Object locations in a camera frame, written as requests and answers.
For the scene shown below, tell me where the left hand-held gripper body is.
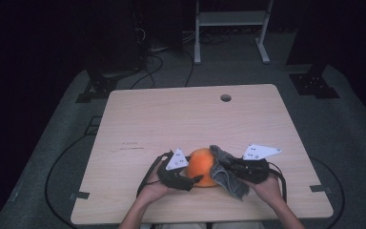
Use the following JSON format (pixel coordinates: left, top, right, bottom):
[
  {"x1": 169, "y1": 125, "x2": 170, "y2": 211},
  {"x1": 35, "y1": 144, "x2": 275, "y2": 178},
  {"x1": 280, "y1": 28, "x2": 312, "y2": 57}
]
[{"x1": 156, "y1": 148, "x2": 195, "y2": 193}]

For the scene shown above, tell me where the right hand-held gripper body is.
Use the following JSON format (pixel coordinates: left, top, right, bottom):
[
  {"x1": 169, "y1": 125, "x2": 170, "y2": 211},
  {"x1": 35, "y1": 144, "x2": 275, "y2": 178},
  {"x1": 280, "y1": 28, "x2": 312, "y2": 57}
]
[{"x1": 233, "y1": 144, "x2": 283, "y2": 185}]

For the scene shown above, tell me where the grey fluffy cloth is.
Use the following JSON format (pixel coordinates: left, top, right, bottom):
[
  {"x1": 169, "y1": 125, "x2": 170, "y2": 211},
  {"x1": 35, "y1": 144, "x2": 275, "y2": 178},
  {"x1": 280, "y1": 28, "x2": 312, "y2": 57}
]
[{"x1": 209, "y1": 144, "x2": 251, "y2": 201}]

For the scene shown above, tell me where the orange plush toy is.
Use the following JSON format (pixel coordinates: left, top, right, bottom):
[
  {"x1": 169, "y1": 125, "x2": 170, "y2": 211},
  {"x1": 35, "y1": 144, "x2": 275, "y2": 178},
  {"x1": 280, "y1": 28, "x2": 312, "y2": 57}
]
[{"x1": 184, "y1": 147, "x2": 220, "y2": 189}]

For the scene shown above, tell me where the person's left hand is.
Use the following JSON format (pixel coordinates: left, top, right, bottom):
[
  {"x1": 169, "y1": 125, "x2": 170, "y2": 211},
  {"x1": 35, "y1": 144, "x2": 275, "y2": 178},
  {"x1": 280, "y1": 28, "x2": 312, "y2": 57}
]
[{"x1": 135, "y1": 168, "x2": 173, "y2": 207}]

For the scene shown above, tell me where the person's right hand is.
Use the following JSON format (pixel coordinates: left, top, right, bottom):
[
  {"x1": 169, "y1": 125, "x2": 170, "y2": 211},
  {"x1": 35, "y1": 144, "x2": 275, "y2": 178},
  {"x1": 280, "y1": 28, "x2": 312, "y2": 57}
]
[{"x1": 248, "y1": 174, "x2": 284, "y2": 208}]

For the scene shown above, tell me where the black tape strip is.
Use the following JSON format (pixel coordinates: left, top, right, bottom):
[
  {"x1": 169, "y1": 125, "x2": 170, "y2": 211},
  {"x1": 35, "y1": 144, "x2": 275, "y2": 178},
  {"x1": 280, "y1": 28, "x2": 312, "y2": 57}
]
[
  {"x1": 69, "y1": 190, "x2": 91, "y2": 200},
  {"x1": 309, "y1": 184, "x2": 334, "y2": 195}
]

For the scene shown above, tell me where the black stand base with legs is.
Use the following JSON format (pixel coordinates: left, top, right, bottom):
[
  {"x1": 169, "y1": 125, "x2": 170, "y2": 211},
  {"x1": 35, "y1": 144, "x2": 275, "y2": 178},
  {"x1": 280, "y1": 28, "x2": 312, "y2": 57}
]
[{"x1": 74, "y1": 68, "x2": 141, "y2": 104}]

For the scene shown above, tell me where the white metal stand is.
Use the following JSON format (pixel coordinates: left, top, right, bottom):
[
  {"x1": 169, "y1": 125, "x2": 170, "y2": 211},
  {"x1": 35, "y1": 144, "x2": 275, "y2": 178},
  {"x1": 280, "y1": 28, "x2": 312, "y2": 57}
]
[{"x1": 193, "y1": 0, "x2": 275, "y2": 66}]

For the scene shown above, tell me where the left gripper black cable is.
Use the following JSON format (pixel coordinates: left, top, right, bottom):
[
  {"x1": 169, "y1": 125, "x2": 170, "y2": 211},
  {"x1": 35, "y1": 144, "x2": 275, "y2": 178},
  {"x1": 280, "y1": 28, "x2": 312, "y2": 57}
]
[{"x1": 135, "y1": 151, "x2": 173, "y2": 198}]

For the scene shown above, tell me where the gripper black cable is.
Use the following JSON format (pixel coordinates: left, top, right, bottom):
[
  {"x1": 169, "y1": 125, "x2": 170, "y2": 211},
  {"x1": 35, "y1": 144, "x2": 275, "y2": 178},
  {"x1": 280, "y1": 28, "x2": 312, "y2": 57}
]
[
  {"x1": 267, "y1": 161, "x2": 288, "y2": 204},
  {"x1": 135, "y1": 151, "x2": 173, "y2": 198}
]

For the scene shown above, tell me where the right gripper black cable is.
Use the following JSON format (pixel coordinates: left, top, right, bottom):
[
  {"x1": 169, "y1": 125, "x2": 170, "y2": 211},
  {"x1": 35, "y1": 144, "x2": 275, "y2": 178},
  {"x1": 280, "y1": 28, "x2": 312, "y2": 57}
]
[{"x1": 267, "y1": 161, "x2": 288, "y2": 204}]

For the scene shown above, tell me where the thin black floor cable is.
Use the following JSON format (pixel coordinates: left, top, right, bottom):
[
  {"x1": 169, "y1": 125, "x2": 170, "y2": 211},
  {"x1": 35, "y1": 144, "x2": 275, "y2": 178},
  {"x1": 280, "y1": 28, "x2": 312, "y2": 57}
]
[
  {"x1": 130, "y1": 53, "x2": 165, "y2": 91},
  {"x1": 184, "y1": 50, "x2": 195, "y2": 88}
]

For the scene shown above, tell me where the long black floor cable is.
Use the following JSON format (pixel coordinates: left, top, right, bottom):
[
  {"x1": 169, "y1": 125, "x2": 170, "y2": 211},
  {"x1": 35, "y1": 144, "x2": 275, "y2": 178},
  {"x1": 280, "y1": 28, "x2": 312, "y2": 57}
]
[
  {"x1": 45, "y1": 132, "x2": 109, "y2": 229},
  {"x1": 309, "y1": 156, "x2": 346, "y2": 229}
]

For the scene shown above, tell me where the black stand base plate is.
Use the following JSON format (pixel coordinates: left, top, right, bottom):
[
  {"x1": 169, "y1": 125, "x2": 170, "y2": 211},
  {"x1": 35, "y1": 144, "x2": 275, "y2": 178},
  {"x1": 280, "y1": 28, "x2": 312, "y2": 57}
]
[{"x1": 289, "y1": 61, "x2": 341, "y2": 99}]

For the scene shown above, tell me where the bundle of floor cables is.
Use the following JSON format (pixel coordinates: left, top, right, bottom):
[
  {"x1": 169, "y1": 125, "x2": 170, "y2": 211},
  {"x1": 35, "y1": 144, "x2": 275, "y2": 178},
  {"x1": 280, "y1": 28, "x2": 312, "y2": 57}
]
[{"x1": 182, "y1": 29, "x2": 234, "y2": 46}]

